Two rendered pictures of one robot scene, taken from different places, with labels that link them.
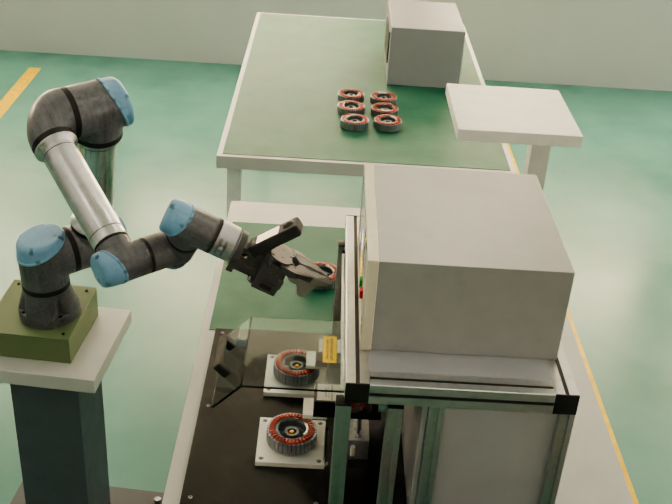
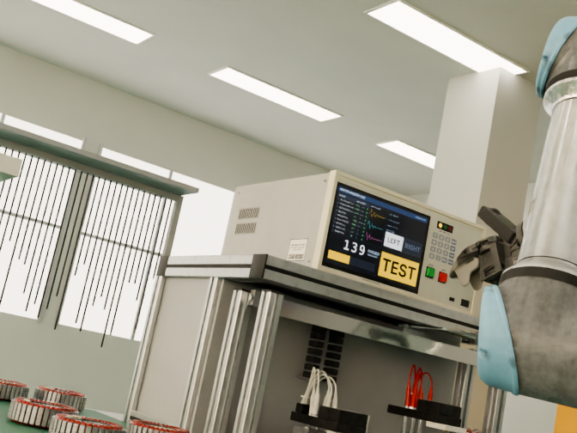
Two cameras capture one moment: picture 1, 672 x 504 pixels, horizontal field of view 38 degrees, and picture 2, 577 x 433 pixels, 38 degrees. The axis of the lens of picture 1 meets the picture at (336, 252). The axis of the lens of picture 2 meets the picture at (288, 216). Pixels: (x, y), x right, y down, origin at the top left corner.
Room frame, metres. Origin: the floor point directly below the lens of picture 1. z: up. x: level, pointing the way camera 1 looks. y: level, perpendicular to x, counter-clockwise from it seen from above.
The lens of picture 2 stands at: (2.89, 1.27, 0.90)
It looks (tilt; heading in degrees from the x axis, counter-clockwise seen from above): 11 degrees up; 239
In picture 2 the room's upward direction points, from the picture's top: 12 degrees clockwise
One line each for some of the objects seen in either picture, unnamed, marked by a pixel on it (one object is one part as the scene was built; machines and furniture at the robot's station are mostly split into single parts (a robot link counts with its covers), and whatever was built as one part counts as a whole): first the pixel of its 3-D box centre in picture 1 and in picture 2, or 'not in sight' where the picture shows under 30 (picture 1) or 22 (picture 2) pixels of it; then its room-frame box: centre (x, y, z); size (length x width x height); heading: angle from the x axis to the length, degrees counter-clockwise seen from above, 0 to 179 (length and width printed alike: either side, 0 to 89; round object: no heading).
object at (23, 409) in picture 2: not in sight; (43, 414); (2.43, -0.14, 0.77); 0.11 x 0.11 x 0.04
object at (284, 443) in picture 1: (291, 433); not in sight; (1.68, 0.07, 0.80); 0.11 x 0.11 x 0.04
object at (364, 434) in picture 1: (356, 438); not in sight; (1.68, -0.07, 0.80); 0.07 x 0.05 x 0.06; 1
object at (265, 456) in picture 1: (291, 442); not in sight; (1.68, 0.07, 0.78); 0.15 x 0.15 x 0.01; 1
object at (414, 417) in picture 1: (408, 364); (339, 383); (1.80, -0.18, 0.92); 0.66 x 0.01 x 0.30; 1
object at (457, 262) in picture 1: (454, 255); (350, 249); (1.79, -0.25, 1.22); 0.44 x 0.39 x 0.20; 1
